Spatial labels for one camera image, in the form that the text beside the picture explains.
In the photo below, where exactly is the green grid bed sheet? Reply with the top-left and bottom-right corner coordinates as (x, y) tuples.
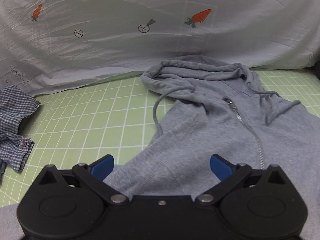
(1, 63), (319, 209)

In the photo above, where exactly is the blue checked shirt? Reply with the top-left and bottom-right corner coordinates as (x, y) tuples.
(1, 85), (41, 172)

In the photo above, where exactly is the white carrot print sheet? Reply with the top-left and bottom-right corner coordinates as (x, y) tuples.
(1, 0), (319, 95)

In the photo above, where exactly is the grey zip hoodie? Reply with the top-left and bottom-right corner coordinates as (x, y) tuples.
(0, 55), (320, 240)

